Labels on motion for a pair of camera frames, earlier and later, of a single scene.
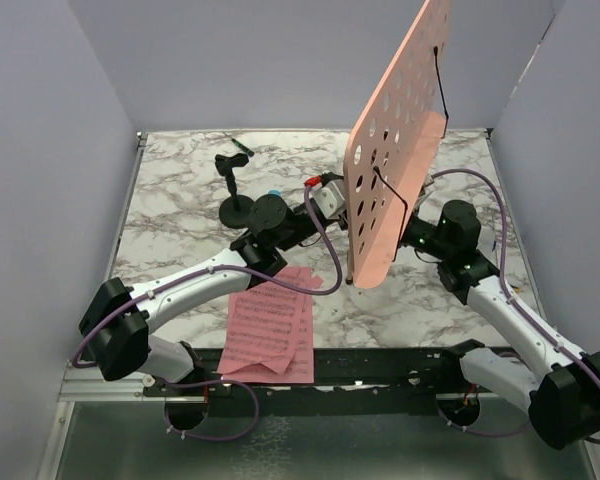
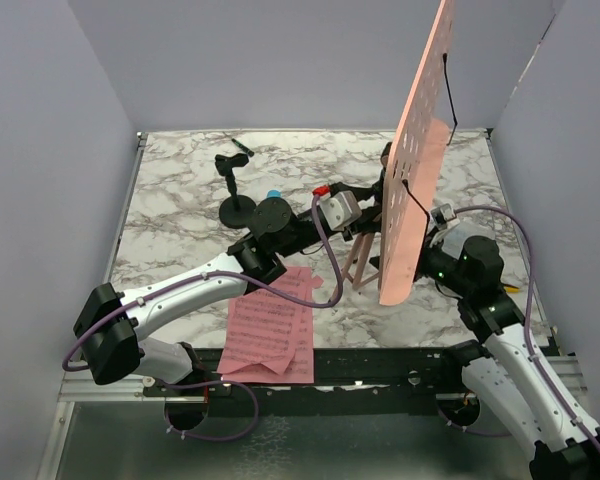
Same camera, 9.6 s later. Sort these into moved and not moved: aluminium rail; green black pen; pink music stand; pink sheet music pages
Moved: pink music stand
Not moved: pink sheet music pages; aluminium rail; green black pen
